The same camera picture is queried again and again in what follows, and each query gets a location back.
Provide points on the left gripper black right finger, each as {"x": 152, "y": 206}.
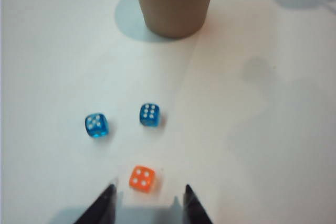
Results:
{"x": 193, "y": 208}

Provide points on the grey round table marker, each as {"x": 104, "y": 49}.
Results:
{"x": 126, "y": 16}

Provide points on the translucent orange die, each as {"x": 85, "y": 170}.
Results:
{"x": 142, "y": 179}

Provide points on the translucent blue die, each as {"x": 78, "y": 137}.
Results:
{"x": 96, "y": 126}
{"x": 149, "y": 114}

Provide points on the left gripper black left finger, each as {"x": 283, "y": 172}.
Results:
{"x": 103, "y": 208}

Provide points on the brown paper cup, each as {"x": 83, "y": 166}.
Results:
{"x": 173, "y": 3}

